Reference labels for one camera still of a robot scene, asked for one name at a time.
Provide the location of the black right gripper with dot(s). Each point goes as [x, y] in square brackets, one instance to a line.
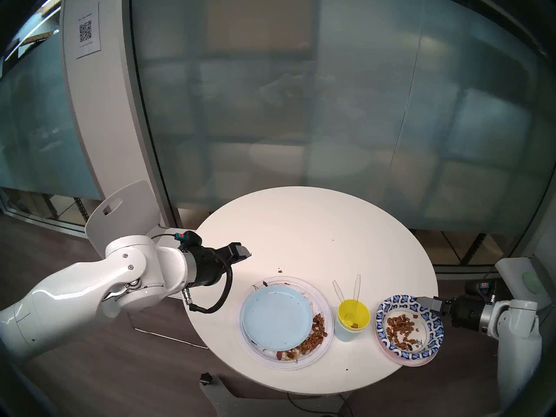
[467, 314]

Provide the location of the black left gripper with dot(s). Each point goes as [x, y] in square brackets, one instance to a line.
[208, 266]

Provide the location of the blue patterned paper bowl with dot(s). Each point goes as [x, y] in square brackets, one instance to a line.
[404, 301]

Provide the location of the pink plate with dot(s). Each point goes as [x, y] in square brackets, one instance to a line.
[417, 363]

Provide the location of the light blue plate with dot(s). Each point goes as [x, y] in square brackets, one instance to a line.
[278, 318]

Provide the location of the yellow plastic cup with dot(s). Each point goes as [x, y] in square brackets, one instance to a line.
[354, 309]

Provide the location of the clear plastic utensil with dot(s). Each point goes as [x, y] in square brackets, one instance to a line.
[357, 290]
[338, 290]

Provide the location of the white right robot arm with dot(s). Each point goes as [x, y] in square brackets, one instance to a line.
[517, 333]

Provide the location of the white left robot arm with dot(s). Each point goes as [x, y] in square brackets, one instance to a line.
[87, 286]

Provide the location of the brown granola crumbs heap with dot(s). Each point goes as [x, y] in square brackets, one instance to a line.
[404, 329]

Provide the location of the white chair with green pad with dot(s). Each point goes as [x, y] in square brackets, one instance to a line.
[512, 268]

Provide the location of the light blue plastic cup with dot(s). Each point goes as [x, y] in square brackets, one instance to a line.
[345, 335]

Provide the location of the green round seat pad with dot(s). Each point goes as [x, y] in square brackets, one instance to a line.
[532, 282]

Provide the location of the brown food scraps heap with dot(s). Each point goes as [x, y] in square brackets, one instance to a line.
[319, 329]

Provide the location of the black knob on base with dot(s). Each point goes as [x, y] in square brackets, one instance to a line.
[206, 378]

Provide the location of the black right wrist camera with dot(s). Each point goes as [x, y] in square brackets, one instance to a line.
[480, 287]

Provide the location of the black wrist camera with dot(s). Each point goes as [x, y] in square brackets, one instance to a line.
[191, 239]
[480, 287]

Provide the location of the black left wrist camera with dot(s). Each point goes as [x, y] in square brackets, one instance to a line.
[191, 239]

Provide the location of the perforated metal shelf bracket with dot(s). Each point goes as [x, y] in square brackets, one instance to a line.
[473, 249]

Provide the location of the QR code wall sign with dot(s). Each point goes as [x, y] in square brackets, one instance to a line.
[88, 29]

